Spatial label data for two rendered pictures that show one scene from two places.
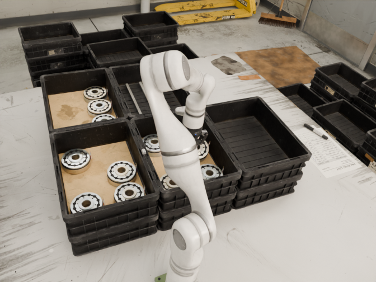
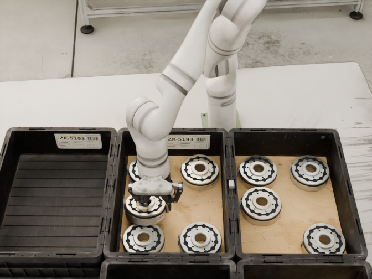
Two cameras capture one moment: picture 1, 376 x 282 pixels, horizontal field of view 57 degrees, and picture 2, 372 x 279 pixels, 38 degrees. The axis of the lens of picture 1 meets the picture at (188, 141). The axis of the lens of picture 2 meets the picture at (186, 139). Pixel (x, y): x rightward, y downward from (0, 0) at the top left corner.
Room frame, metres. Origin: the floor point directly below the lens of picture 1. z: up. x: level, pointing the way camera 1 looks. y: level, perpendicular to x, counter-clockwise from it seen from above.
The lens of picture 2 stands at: (1.64, 0.41, 2.02)
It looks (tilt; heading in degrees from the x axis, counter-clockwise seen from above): 48 degrees down; 206
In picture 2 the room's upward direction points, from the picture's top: straight up
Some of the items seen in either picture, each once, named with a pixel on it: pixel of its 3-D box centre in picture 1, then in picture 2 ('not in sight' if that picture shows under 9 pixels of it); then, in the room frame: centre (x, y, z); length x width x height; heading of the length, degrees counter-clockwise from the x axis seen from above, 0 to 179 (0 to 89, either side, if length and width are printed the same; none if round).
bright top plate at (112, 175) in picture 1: (121, 171); (261, 202); (0.82, 0.23, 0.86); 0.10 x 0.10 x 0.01
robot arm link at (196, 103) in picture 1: (200, 93); (147, 130); (0.95, -0.02, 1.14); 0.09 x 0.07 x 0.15; 70
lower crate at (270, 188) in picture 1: (244, 159); not in sight; (1.06, -0.25, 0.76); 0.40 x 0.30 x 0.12; 26
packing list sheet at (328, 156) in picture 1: (322, 149); not in sight; (1.25, -0.65, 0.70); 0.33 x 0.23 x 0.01; 32
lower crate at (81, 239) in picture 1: (104, 192); not in sight; (0.80, 0.29, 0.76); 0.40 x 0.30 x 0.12; 26
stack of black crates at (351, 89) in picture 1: (338, 95); not in sight; (2.37, -1.16, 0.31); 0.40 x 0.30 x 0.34; 32
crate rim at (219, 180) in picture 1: (182, 146); (171, 189); (0.93, 0.02, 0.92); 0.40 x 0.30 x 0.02; 26
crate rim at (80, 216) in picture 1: (100, 163); (291, 190); (0.80, 0.29, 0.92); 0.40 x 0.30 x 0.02; 26
